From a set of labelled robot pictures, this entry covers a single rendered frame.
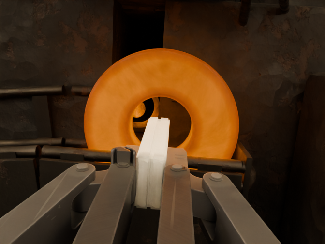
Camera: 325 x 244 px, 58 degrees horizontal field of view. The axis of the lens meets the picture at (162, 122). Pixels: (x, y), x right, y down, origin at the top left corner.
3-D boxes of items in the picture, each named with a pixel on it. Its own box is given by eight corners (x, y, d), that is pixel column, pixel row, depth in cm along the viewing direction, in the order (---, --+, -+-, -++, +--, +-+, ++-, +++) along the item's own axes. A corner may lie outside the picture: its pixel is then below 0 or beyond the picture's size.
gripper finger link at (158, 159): (151, 157, 14) (166, 159, 14) (159, 116, 21) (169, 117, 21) (148, 209, 15) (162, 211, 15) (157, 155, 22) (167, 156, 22)
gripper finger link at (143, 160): (148, 209, 15) (134, 208, 15) (157, 155, 22) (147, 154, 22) (151, 157, 14) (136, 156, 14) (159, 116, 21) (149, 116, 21)
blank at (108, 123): (81, 54, 31) (70, 54, 27) (232, 41, 30) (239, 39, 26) (100, 191, 34) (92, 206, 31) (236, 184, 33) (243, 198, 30)
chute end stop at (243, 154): (225, 190, 36) (231, 136, 34) (230, 190, 36) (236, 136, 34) (237, 223, 29) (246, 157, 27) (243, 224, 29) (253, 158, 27)
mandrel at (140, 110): (136, 103, 55) (137, 79, 54) (159, 104, 55) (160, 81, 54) (118, 124, 38) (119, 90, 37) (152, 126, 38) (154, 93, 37)
